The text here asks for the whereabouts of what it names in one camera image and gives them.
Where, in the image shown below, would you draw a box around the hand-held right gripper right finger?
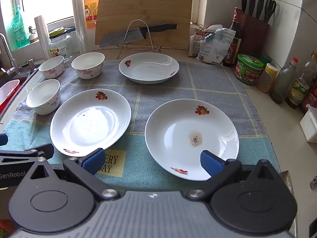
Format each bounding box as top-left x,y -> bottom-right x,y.
186,150 -> 280,201

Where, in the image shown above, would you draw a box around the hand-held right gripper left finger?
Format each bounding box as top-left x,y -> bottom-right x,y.
30,148 -> 120,202

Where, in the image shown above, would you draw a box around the white stained fruit-print plate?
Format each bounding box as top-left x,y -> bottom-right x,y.
145,99 -> 240,181

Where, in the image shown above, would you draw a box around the white pink-flower bowl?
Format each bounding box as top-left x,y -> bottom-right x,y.
38,56 -> 65,79
26,79 -> 61,115
71,52 -> 105,80

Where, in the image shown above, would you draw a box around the red basin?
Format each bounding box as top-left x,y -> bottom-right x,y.
0,77 -> 28,114

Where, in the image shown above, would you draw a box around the white plastic basket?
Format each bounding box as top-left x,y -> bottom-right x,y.
0,79 -> 20,106

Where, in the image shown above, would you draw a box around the steel sink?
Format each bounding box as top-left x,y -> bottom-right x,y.
0,64 -> 40,127

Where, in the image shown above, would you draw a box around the metal faucet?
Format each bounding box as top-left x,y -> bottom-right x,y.
0,33 -> 19,76

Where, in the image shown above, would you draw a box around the metal sink knob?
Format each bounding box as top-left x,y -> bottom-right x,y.
21,58 -> 40,70

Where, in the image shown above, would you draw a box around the grey and teal checked towel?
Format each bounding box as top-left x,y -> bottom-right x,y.
4,59 -> 281,191

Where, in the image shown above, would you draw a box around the yellow-lidded jar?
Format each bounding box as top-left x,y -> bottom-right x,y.
256,63 -> 278,93

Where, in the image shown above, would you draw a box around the green-lidded sauce jar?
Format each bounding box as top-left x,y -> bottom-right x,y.
234,54 -> 264,85

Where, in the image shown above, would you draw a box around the white plastic container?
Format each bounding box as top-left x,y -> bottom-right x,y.
300,104 -> 317,143

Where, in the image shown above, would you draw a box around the small potted plant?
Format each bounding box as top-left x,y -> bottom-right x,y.
28,25 -> 39,42

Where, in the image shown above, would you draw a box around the clear bottle with red cap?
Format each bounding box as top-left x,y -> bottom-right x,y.
270,57 -> 299,105

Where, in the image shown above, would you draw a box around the short plastic wrap roll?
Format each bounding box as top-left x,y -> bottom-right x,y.
34,15 -> 50,60

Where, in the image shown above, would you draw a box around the glass jar with green lid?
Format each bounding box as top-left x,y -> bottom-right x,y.
48,27 -> 73,60

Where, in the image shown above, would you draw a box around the green dish soap bottle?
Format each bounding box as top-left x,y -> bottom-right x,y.
11,5 -> 31,50

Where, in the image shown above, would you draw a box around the yellow oil bottle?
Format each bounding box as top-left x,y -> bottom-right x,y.
285,51 -> 317,109

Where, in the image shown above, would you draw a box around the white printed plastic bag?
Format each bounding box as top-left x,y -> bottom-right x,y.
196,25 -> 236,65

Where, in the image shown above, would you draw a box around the red and white packet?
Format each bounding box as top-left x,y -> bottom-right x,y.
189,28 -> 206,57

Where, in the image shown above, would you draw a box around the dark sauce bottle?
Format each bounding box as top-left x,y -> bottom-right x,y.
223,7 -> 243,67

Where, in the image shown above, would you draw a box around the brown knife block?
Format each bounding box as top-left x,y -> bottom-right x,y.
239,13 -> 270,59

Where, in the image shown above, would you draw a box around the tall plastic wrap roll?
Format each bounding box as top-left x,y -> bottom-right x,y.
71,0 -> 88,55

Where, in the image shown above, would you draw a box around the orange liquid jug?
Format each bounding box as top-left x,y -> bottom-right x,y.
83,0 -> 99,30

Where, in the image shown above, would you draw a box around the bamboo cutting board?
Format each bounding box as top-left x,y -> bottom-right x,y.
93,0 -> 194,51

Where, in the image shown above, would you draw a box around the black scissors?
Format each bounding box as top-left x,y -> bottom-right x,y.
264,0 -> 276,23

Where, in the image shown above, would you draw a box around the metal wire rack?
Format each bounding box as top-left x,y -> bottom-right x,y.
117,19 -> 162,59

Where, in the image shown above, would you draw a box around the black-handled kitchen knife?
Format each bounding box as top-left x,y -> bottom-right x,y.
99,23 -> 178,48

